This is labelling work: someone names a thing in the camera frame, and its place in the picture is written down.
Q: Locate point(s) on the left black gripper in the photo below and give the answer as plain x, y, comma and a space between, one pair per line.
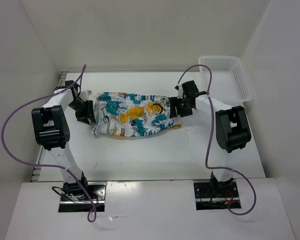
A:
89, 113

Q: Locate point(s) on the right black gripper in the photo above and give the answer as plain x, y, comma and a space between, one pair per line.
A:
174, 102

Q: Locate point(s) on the white yellow teal printed shorts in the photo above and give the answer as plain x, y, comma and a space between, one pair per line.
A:
121, 114

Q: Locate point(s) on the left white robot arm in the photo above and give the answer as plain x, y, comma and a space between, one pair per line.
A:
51, 130

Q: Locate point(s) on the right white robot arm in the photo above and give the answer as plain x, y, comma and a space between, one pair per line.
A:
229, 127

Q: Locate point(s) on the white plastic mesh basket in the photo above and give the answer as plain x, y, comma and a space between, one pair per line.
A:
230, 82

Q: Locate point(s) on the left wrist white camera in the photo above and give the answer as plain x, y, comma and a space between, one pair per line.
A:
85, 95

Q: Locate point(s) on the wrist white camera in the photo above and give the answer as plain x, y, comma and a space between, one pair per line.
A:
180, 91
85, 95

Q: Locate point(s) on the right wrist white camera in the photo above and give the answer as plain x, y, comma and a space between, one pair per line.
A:
180, 91

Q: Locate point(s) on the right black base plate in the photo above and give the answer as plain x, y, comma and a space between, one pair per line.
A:
205, 199

